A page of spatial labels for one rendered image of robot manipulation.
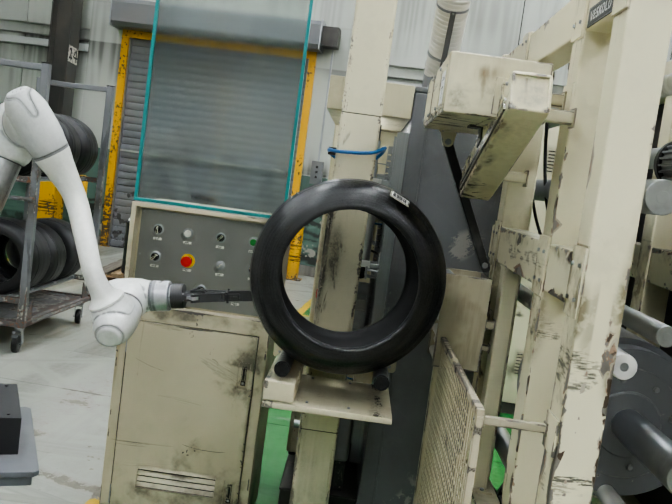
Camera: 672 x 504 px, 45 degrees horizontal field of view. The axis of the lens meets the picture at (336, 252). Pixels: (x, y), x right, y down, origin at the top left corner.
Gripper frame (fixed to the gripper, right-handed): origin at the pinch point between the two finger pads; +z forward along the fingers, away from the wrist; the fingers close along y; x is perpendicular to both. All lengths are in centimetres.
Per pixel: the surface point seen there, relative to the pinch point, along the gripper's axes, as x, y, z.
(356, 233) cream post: -16.5, 24.4, 33.8
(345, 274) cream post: -3.3, 24.4, 30.2
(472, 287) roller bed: 0, 17, 70
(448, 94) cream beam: -54, -37, 56
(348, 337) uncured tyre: 15.1, 14.1, 31.3
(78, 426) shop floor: 92, 169, -111
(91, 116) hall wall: -127, 927, -352
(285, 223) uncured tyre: -21.8, -12.7, 14.6
